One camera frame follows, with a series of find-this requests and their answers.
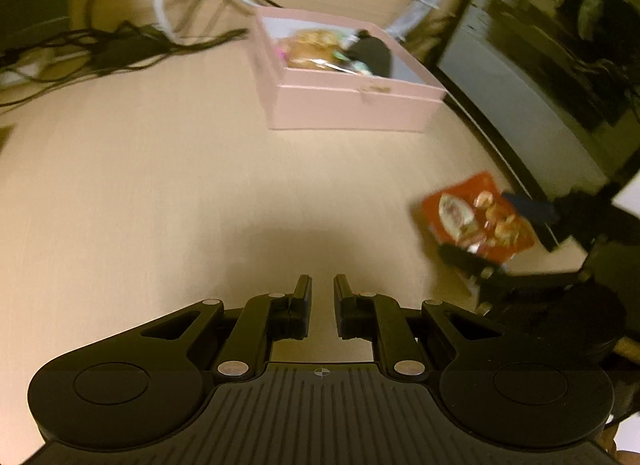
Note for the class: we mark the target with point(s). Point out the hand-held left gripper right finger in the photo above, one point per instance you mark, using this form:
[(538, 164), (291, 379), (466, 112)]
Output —
[(344, 307)]

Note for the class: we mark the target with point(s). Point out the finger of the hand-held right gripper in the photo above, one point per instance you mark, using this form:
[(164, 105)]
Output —
[(530, 209), (462, 257)]

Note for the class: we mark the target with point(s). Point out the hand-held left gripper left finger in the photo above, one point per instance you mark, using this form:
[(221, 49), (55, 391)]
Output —
[(301, 307)]

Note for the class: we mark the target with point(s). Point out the red snack packet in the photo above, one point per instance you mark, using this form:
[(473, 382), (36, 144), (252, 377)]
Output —
[(475, 215)]

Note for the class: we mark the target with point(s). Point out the pink cardboard box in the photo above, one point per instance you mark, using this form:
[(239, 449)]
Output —
[(350, 110)]

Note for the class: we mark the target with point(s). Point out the dark plush toy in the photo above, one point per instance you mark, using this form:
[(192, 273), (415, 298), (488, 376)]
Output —
[(372, 57)]

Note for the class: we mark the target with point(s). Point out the bread roll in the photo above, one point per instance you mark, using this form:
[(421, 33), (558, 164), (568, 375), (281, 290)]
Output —
[(310, 50)]

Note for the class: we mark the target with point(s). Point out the person's right hand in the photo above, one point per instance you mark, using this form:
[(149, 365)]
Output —
[(560, 325)]

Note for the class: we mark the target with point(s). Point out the computer case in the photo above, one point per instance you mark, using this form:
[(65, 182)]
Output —
[(550, 95)]

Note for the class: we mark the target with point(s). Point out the black power adapter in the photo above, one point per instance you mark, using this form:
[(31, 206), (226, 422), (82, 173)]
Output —
[(125, 45)]

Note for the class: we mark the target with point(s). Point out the white power strip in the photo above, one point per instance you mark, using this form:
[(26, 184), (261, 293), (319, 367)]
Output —
[(20, 72)]

